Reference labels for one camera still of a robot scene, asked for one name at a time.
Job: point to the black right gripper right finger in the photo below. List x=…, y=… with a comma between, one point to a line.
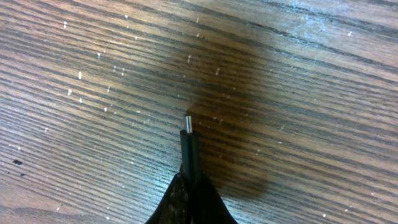
x=205, y=206

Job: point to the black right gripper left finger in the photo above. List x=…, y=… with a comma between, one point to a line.
x=172, y=209

